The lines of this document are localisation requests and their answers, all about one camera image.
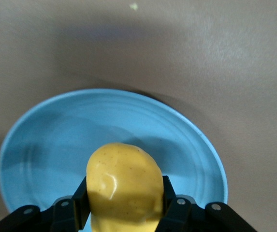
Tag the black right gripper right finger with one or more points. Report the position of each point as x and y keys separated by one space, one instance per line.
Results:
x=184 y=215

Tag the blue round plate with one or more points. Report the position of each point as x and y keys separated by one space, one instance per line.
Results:
x=63 y=145

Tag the yellow potato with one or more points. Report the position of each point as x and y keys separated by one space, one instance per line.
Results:
x=123 y=183

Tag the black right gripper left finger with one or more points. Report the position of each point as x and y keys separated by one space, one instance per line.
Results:
x=63 y=215

